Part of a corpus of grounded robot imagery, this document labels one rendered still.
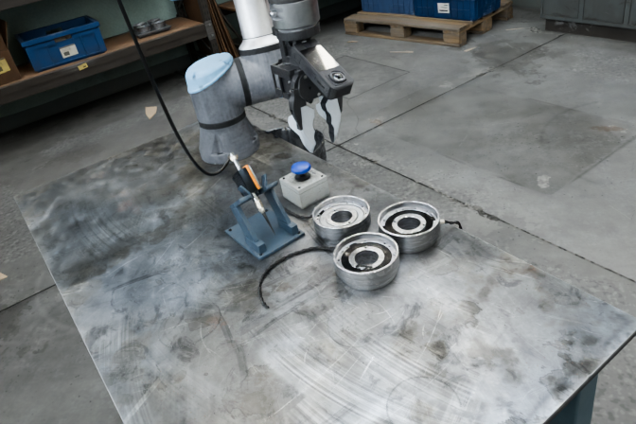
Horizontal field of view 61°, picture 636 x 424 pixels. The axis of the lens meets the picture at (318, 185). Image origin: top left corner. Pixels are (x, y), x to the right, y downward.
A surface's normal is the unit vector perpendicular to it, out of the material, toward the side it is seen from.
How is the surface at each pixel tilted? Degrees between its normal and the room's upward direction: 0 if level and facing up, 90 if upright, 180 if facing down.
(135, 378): 0
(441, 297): 0
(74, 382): 0
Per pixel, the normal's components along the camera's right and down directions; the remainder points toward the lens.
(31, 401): -0.16, -0.85
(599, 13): -0.81, 0.41
